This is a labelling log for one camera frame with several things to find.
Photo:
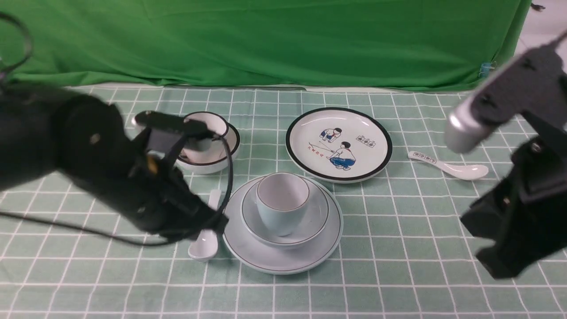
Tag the pale green plain plate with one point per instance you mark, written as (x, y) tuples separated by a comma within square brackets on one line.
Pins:
[(261, 257)]

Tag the pale green cup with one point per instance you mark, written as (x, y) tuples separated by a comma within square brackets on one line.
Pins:
[(282, 199)]

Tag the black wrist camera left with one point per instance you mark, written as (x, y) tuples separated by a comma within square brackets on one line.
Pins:
[(162, 131)]

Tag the white cup black rim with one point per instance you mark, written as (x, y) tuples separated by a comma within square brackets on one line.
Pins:
[(214, 123)]

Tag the green backdrop cloth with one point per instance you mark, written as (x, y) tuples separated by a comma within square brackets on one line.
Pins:
[(417, 45)]

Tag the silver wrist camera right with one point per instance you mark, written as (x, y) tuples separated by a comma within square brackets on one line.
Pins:
[(532, 85)]

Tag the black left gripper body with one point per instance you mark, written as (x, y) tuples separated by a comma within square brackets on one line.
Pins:
[(155, 198)]

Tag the blue binder clip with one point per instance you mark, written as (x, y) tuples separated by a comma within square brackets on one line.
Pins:
[(485, 69)]

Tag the cartoon plate black rim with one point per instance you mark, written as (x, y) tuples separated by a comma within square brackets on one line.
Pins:
[(338, 145)]

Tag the pale green bowl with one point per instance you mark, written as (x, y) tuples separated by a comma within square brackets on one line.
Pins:
[(309, 228)]

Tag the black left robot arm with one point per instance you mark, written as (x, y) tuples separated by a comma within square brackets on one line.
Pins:
[(46, 129)]

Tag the white bowl black rim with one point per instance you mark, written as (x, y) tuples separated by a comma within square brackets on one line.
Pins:
[(212, 161)]

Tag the plain white ceramic spoon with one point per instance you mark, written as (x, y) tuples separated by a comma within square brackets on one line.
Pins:
[(206, 245)]

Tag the white spoon patterned handle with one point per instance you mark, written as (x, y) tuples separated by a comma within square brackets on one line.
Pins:
[(463, 172)]

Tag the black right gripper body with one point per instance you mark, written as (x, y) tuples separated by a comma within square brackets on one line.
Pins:
[(524, 214)]

